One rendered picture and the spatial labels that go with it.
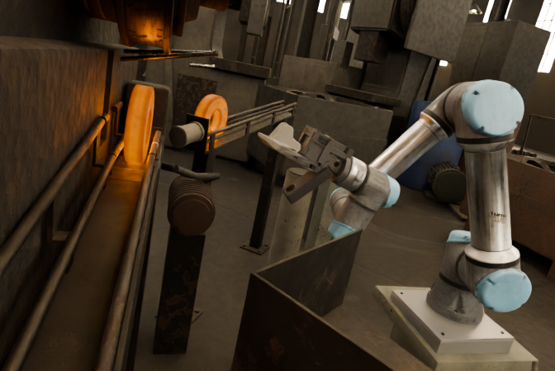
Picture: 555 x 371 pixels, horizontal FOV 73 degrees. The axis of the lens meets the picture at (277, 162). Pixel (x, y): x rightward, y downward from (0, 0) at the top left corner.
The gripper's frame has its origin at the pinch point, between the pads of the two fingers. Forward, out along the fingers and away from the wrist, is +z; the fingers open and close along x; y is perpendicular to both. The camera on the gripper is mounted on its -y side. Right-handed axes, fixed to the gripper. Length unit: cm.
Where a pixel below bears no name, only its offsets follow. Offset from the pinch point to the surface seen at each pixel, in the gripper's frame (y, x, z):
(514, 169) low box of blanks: 45, -123, -203
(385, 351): -11.1, 44.3, -12.8
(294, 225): -31, -55, -45
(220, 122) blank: -5.8, -42.7, 2.1
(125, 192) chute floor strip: -16.1, 15.1, 20.3
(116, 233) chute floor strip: -17.2, 26.8, 19.5
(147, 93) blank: -1.7, 2.6, 24.2
